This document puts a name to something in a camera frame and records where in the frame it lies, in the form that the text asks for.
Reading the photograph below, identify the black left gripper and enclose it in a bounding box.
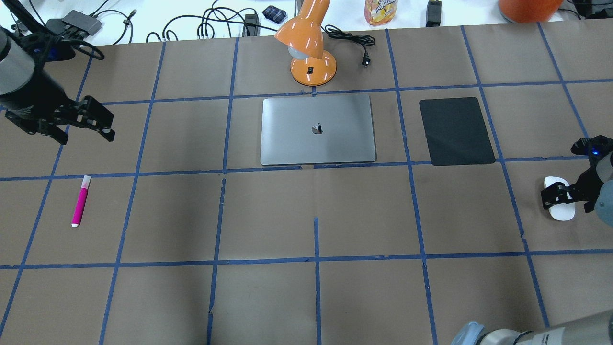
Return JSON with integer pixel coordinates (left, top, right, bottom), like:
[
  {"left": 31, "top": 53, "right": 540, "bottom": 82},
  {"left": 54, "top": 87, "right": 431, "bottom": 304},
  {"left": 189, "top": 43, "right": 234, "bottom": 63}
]
[{"left": 4, "top": 93, "right": 115, "bottom": 146}]

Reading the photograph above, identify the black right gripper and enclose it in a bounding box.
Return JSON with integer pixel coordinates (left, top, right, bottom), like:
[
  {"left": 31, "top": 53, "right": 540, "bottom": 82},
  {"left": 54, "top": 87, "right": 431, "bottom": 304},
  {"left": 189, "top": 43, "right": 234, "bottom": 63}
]
[{"left": 541, "top": 136, "right": 613, "bottom": 211}]

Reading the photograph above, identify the white computer mouse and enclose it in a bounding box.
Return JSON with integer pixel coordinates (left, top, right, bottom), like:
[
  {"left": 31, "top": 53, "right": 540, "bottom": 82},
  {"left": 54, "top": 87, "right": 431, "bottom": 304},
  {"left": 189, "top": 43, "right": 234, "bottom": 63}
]
[{"left": 544, "top": 176, "right": 576, "bottom": 221}]

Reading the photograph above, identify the pink highlighter pen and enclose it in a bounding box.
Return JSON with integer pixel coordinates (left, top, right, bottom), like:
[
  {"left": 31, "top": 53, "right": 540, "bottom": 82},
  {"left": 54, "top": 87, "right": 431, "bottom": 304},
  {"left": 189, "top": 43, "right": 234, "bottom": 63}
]
[{"left": 71, "top": 175, "right": 91, "bottom": 228}]

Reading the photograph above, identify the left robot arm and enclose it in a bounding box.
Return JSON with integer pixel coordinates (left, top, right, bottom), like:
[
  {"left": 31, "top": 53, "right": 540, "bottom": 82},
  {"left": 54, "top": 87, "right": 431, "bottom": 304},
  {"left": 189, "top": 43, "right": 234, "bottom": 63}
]
[{"left": 0, "top": 0, "right": 115, "bottom": 146}]

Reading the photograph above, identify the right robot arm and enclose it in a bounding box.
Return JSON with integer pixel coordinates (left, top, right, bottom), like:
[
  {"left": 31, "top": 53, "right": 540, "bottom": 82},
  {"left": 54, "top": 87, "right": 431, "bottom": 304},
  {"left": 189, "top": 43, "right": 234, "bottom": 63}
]
[{"left": 452, "top": 136, "right": 613, "bottom": 345}]

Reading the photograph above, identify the black mousepad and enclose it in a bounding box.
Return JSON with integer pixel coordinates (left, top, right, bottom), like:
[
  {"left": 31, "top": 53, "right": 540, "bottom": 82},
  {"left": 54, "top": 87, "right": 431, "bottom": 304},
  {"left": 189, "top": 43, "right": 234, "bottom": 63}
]
[{"left": 420, "top": 97, "right": 496, "bottom": 166}]

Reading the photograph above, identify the grey usb hub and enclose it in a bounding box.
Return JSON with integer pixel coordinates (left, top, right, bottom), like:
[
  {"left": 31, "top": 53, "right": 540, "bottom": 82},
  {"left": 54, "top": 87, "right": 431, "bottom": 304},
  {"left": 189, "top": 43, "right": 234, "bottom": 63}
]
[{"left": 61, "top": 10, "right": 102, "bottom": 35}]

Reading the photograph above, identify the orange bucket with grey lid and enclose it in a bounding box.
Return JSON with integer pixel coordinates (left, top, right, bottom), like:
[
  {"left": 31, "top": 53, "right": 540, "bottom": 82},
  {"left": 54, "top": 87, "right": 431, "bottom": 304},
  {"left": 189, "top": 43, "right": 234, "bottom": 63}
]
[{"left": 498, "top": 0, "right": 563, "bottom": 23}]

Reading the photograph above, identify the black power adapter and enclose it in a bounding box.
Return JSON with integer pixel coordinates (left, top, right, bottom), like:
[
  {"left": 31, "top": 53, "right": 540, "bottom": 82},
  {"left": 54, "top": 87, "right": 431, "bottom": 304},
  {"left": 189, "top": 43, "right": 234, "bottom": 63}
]
[
  {"left": 425, "top": 0, "right": 442, "bottom": 27},
  {"left": 241, "top": 13, "right": 260, "bottom": 37}
]

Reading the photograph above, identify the silver laptop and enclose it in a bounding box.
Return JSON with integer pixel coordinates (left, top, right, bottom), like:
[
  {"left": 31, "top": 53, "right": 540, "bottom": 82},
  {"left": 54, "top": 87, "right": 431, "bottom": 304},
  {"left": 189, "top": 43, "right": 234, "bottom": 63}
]
[{"left": 259, "top": 93, "right": 377, "bottom": 166}]

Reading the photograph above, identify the blue checkered pouch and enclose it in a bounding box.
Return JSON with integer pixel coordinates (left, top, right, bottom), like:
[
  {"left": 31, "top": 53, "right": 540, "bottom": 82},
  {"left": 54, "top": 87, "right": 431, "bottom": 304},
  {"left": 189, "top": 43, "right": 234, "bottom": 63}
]
[{"left": 262, "top": 6, "right": 287, "bottom": 24}]

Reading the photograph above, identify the orange desk lamp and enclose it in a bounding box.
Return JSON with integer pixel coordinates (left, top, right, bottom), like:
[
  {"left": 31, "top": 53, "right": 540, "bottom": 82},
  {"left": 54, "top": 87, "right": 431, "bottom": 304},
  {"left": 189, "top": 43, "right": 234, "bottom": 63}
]
[{"left": 274, "top": 0, "right": 337, "bottom": 87}]

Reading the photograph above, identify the yellow drink bottle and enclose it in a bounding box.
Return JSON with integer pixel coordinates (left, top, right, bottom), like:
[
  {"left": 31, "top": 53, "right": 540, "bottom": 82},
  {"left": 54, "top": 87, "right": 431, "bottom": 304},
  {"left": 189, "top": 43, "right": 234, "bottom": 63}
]
[{"left": 364, "top": 0, "right": 398, "bottom": 26}]

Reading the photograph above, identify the black lamp power cable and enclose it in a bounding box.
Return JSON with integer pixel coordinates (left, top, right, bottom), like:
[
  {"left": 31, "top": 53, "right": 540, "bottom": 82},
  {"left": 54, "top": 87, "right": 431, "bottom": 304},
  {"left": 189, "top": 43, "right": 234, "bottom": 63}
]
[{"left": 324, "top": 25, "right": 376, "bottom": 68}]

